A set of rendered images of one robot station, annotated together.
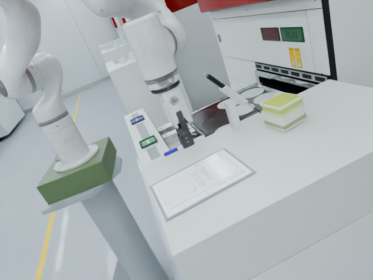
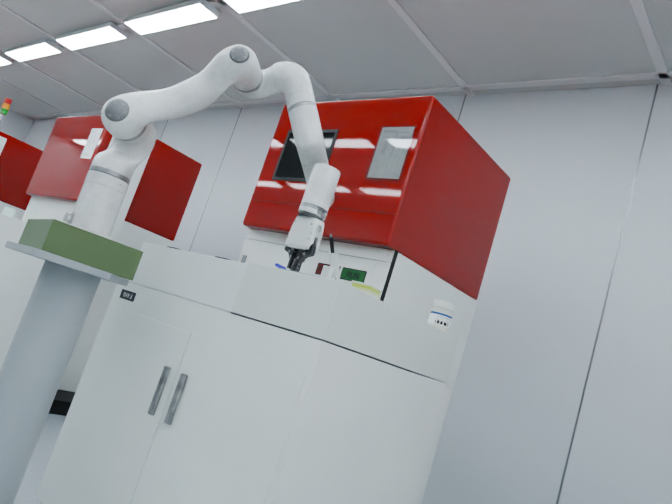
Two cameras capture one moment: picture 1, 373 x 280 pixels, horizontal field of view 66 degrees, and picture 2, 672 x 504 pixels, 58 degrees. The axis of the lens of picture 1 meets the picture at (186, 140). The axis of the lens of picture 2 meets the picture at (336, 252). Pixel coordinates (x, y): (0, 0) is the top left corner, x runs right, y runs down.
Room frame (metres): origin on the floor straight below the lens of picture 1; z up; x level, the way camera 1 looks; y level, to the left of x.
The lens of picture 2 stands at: (-0.72, 1.03, 0.79)
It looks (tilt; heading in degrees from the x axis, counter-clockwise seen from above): 10 degrees up; 320
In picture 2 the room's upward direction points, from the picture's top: 18 degrees clockwise
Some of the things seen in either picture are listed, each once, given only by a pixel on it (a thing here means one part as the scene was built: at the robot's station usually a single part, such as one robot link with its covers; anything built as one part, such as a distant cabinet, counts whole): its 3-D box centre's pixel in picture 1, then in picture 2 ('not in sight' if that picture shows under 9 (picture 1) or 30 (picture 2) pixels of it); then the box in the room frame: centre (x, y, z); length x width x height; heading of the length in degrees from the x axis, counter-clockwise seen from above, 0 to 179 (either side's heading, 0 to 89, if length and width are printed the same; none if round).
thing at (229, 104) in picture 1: (235, 104); (330, 273); (0.71, -0.16, 1.03); 0.06 x 0.04 x 0.13; 98
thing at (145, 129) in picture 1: (150, 146); (194, 277); (0.98, 0.14, 0.89); 0.55 x 0.09 x 0.14; 8
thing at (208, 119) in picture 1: (241, 110); not in sight; (0.97, -0.23, 0.90); 0.34 x 0.34 x 0.01; 8
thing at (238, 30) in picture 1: (259, 51); (299, 285); (1.20, -0.43, 1.02); 0.81 x 0.03 x 0.40; 8
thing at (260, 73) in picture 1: (287, 87); not in sight; (1.02, -0.44, 0.89); 0.44 x 0.02 x 0.10; 8
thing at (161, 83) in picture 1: (162, 79); (313, 212); (0.69, 0.00, 1.17); 0.09 x 0.08 x 0.03; 9
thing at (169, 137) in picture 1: (173, 135); not in sight; (0.99, 0.04, 0.89); 0.08 x 0.03 x 0.03; 98
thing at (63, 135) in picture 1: (66, 139); (98, 206); (1.11, 0.45, 1.00); 0.19 x 0.19 x 0.18
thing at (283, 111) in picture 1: (283, 111); (364, 295); (0.64, -0.25, 1.00); 0.07 x 0.07 x 0.07; 17
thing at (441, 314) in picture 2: not in sight; (440, 316); (0.50, -0.46, 1.01); 0.07 x 0.07 x 0.10
